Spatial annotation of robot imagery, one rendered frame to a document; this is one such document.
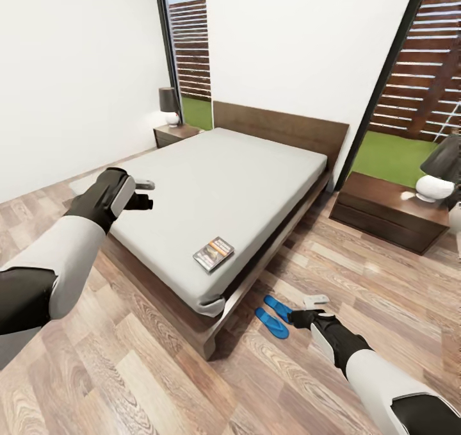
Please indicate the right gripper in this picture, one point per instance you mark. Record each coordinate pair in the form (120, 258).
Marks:
(300, 318)

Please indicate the sandal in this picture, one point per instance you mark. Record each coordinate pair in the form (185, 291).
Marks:
(274, 325)
(281, 309)

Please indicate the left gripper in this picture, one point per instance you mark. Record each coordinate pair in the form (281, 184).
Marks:
(141, 202)

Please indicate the hardback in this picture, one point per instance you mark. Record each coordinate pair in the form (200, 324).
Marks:
(214, 253)

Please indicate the fixed window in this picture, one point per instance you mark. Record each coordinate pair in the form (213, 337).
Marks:
(185, 37)
(417, 99)

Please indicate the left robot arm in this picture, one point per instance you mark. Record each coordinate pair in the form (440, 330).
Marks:
(45, 281)

